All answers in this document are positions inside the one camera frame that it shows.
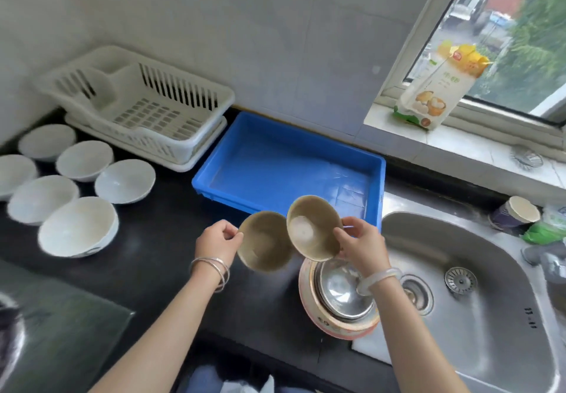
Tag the white plastic dish rack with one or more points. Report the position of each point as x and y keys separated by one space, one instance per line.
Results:
x=124 y=87

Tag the steel wool scrubber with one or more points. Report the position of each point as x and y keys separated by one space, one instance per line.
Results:
x=528 y=158

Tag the person's blue jeans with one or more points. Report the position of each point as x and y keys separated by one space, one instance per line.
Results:
x=203 y=381

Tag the pink rimmed elephant plate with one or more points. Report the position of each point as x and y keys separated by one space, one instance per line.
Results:
x=340 y=331

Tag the white yellow flour bag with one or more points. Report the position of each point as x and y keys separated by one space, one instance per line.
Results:
x=438 y=91

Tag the person's right forearm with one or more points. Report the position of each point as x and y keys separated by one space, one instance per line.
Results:
x=411 y=348

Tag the grey metal faucet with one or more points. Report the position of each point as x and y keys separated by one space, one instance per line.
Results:
x=548 y=260

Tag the grey window frame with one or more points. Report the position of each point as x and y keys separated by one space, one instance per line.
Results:
x=431 y=21

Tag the tan bowl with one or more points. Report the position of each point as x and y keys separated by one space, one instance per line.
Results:
x=311 y=229
x=265 y=242

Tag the person's right hand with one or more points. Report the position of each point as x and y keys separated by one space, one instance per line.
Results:
x=365 y=246

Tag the plain white bowl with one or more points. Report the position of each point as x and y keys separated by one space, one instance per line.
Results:
x=46 y=140
x=15 y=176
x=84 y=159
x=125 y=180
x=42 y=198

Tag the silver wrist bangles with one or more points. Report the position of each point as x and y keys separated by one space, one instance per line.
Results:
x=208 y=261

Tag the dark green glass stove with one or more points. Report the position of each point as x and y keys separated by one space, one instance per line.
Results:
x=75 y=330

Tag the stainless steel sink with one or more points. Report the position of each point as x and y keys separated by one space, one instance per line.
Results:
x=486 y=339

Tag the white tiled windowsill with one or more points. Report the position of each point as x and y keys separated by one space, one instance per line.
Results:
x=477 y=149

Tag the blue plastic tray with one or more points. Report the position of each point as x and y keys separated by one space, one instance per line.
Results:
x=274 y=162

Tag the green plastic container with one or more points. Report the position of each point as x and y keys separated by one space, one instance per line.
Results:
x=544 y=233

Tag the white drip tray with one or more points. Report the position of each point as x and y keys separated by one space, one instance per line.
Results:
x=181 y=168

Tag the person's left hand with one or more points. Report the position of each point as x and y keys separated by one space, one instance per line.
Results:
x=216 y=242

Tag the purple white paper cup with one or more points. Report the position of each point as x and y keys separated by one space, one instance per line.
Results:
x=508 y=218

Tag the person's left forearm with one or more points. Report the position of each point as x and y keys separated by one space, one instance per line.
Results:
x=163 y=344

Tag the round metal sink strainer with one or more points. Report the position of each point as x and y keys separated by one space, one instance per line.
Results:
x=460 y=280

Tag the large white bowl black print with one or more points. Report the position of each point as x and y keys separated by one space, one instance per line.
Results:
x=77 y=224

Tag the white jade bangle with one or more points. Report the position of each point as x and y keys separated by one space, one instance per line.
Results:
x=380 y=275

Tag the black gas burner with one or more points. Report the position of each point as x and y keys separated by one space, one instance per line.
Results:
x=5 y=313

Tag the white crumpled cloth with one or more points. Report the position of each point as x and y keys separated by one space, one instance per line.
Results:
x=247 y=386

